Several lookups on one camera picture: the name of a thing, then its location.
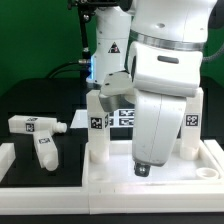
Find white wall block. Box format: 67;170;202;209
204;140;224;171
0;143;16;182

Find white desk top tray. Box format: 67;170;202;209
83;139;224;186

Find white obstacle wall bar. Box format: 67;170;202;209
0;185;224;215

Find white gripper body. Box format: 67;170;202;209
132;90;186;166

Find black camera pole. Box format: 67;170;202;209
67;0;123;79

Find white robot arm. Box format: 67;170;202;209
98;0;224;177

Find white left wall block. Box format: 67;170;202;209
0;143;16;182

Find black cable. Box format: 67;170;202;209
45;59;88;79

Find white marker sheet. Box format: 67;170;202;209
70;109;134;129

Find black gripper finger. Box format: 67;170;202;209
134;162;150;177

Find white right wall block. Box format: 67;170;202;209
204;140;224;171

